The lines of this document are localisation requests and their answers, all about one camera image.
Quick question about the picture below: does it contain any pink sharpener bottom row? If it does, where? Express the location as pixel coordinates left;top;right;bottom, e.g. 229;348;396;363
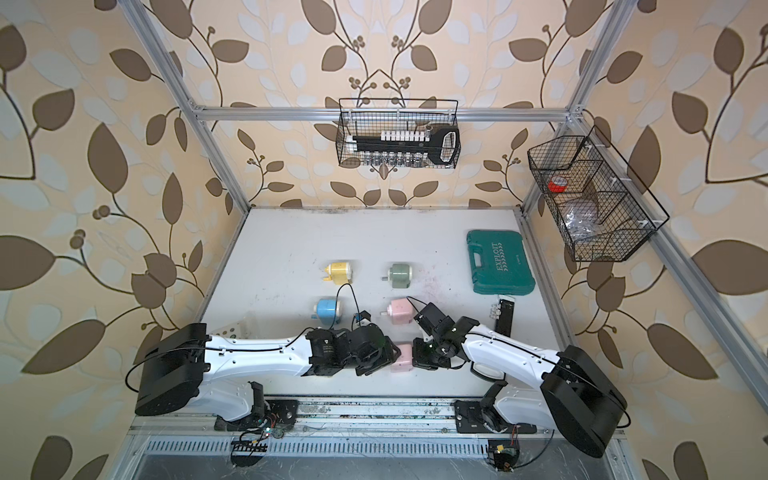
390;343;413;373

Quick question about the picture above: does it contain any pink sharpener row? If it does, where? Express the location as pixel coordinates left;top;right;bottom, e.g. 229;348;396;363
390;343;413;373
381;298;416;325

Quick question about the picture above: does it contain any blue pencil sharpener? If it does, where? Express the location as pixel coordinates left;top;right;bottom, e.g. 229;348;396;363
312;298;342;327

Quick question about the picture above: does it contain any green pencil sharpener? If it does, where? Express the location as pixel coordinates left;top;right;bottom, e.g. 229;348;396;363
382;263;413;289

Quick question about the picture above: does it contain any yellow sharpener top row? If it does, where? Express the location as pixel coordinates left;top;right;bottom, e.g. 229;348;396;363
323;262;353;286

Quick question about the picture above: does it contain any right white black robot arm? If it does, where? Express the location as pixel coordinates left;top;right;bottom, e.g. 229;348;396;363
413;303;629;458

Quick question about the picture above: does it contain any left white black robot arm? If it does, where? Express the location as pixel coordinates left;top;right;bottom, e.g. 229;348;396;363
135;323;401;423

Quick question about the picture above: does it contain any green plastic tool case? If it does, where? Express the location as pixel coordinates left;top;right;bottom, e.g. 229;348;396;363
466;230;536;296

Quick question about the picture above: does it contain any white button control box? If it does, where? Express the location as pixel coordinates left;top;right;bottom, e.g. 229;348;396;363
216;323;248;339

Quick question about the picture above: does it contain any clear plastic bag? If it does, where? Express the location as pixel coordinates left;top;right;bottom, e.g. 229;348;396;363
562;198;602;242

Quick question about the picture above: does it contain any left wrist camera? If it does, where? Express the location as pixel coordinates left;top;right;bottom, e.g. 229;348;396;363
351;310;371;328

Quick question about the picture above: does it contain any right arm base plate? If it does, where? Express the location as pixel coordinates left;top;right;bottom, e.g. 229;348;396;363
452;400;514;435

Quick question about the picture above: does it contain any black socket rail on table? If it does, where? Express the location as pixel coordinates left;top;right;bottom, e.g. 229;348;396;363
491;298;515;337

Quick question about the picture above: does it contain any aluminium front rail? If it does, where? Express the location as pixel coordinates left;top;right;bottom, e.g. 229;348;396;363
130;396;554;437

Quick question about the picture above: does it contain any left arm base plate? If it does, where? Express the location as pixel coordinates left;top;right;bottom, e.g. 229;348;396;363
214;399;299;432

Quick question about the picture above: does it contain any black socket holder rail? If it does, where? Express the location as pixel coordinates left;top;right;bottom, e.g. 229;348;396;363
336;125;461;168

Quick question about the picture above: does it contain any black wire basket back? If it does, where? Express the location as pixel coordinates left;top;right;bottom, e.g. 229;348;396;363
335;97;461;169

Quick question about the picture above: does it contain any black wire basket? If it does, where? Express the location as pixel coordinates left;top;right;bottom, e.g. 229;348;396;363
527;126;670;262
335;97;461;169

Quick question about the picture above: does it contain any black wire basket right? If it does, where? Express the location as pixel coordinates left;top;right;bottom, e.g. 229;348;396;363
527;126;670;262

